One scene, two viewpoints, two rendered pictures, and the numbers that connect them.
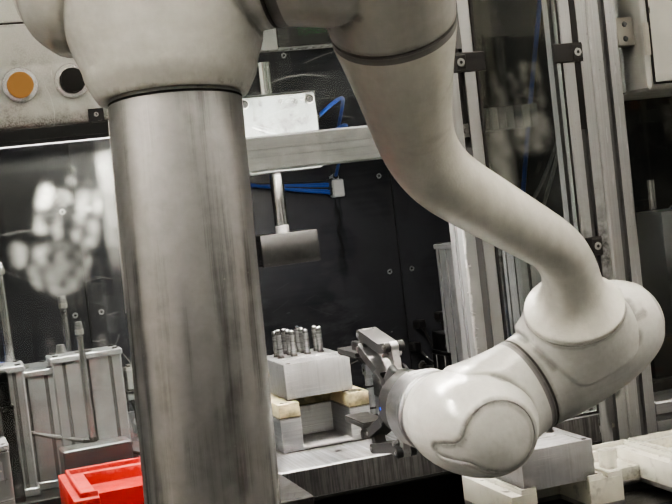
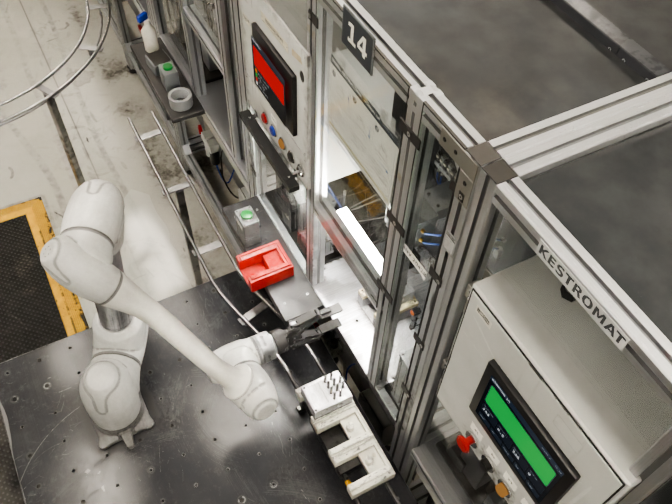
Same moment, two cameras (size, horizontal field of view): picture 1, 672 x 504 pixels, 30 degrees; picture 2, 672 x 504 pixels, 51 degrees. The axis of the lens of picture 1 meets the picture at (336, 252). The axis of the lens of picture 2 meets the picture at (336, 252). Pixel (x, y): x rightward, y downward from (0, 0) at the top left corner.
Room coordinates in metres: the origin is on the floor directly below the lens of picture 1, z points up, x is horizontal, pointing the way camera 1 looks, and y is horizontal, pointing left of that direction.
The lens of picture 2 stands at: (1.33, -1.12, 2.84)
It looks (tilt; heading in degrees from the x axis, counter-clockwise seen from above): 53 degrees down; 78
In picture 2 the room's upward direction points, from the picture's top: 3 degrees clockwise
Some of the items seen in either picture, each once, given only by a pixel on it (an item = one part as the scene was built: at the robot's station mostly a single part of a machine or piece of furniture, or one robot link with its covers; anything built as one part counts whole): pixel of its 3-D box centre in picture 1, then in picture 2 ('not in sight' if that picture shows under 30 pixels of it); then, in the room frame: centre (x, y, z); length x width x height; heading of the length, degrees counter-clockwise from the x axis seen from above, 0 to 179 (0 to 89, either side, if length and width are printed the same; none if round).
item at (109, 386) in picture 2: not in sight; (109, 389); (0.87, -0.07, 0.85); 0.18 x 0.16 x 0.22; 81
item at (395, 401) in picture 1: (430, 409); (264, 347); (1.36, -0.08, 1.01); 0.09 x 0.06 x 0.09; 108
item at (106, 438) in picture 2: not in sight; (120, 416); (0.87, -0.10, 0.71); 0.22 x 0.18 x 0.06; 108
